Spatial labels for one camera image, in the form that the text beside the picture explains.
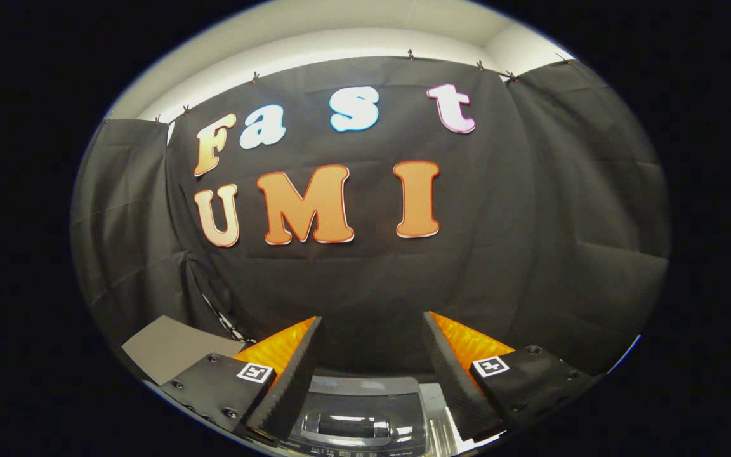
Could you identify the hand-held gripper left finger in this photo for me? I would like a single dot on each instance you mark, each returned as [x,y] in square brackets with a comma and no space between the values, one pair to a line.
[289,387]

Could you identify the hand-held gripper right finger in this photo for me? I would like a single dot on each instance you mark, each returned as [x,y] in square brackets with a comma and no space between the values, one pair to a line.
[454,381]

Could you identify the dark washing machine lid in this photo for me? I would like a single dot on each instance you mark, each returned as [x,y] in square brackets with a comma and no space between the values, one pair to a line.
[365,406]

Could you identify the grey top-load washing machine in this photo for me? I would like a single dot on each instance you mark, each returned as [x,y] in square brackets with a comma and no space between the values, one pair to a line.
[365,419]

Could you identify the black backdrop cloth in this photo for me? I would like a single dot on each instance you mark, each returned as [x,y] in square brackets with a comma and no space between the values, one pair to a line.
[518,209]

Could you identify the row of black cloth clips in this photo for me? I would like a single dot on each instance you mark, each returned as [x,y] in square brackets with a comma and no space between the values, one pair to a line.
[410,54]

